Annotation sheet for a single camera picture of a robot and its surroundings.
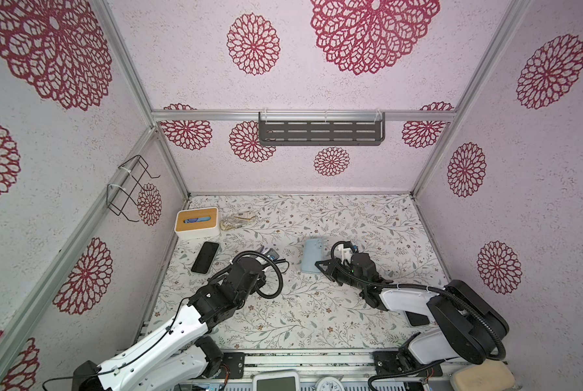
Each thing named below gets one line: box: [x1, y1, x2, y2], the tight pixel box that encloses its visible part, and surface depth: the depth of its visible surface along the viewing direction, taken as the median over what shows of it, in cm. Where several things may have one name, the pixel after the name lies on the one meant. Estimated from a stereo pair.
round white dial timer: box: [315, 376, 345, 391], surface depth 69 cm
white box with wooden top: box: [174, 206, 220, 241], surface depth 107 cm
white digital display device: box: [253, 373, 300, 391], surface depth 69 cm
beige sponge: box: [453, 360, 516, 391], surface depth 70 cm
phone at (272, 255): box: [265, 247, 280, 261], surface depth 66 cm
